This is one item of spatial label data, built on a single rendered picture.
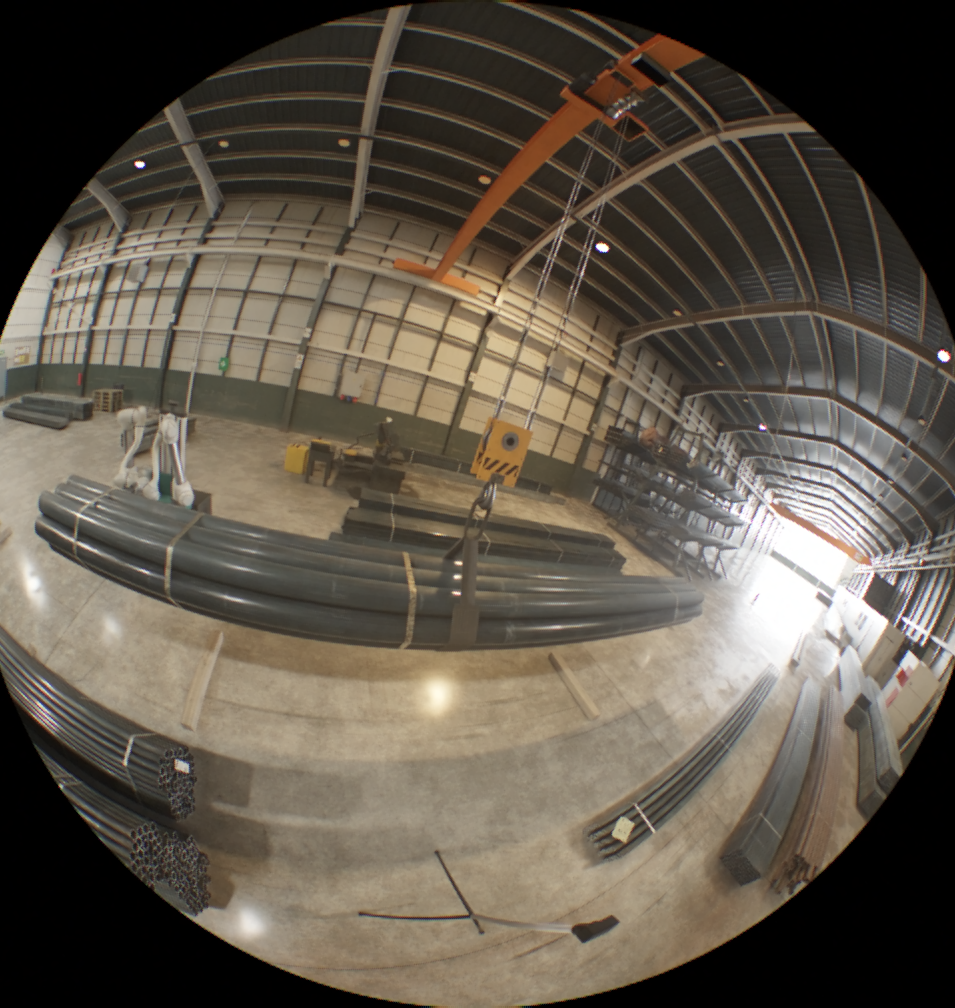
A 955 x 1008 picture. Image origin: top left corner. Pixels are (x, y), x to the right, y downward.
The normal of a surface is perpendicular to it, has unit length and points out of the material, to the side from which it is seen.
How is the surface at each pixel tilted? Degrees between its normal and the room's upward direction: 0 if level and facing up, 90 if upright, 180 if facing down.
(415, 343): 90
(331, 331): 90
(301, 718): 0
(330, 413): 90
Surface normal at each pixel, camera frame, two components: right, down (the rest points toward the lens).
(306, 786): 0.31, -0.90
